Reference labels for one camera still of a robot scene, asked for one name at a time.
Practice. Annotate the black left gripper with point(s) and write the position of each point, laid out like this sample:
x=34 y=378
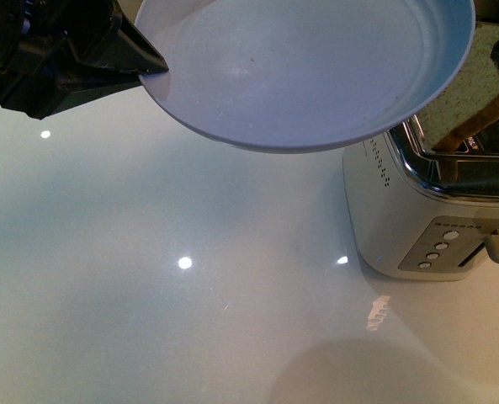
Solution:
x=57 y=55

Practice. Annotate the cream two-slot toaster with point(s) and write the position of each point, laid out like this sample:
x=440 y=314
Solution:
x=422 y=214

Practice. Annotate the white round plate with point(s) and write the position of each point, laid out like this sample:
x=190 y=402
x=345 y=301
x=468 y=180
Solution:
x=302 y=76

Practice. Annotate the slice of brown bread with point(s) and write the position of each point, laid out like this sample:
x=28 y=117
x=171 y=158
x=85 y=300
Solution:
x=457 y=135

